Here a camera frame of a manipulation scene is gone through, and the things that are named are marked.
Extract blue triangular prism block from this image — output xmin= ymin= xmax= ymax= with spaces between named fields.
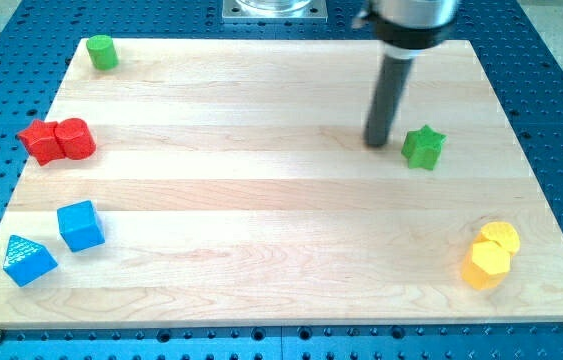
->
xmin=2 ymin=235 xmax=58 ymax=287

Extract green star block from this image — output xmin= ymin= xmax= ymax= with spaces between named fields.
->
xmin=401 ymin=125 xmax=447 ymax=171

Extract red cylinder block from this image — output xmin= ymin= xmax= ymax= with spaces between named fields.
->
xmin=55 ymin=118 xmax=96 ymax=160

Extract blue cube block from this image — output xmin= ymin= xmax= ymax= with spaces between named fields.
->
xmin=57 ymin=200 xmax=105 ymax=252

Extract yellow round block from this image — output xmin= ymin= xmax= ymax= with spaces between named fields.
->
xmin=474 ymin=221 xmax=521 ymax=256

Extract wooden board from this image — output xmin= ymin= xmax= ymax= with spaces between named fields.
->
xmin=0 ymin=38 xmax=563 ymax=329

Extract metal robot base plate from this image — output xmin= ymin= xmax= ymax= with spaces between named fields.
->
xmin=221 ymin=0 xmax=328 ymax=23

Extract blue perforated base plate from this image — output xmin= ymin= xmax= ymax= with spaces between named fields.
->
xmin=0 ymin=1 xmax=563 ymax=359

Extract red star block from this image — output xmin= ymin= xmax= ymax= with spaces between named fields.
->
xmin=17 ymin=119 xmax=66 ymax=166

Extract yellow hexagon block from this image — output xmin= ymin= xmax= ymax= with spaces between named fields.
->
xmin=461 ymin=241 xmax=511 ymax=290

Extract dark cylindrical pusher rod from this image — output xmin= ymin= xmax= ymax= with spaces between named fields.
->
xmin=364 ymin=55 xmax=413 ymax=148

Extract green cylinder block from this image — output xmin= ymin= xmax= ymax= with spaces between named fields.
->
xmin=86 ymin=35 xmax=118 ymax=71

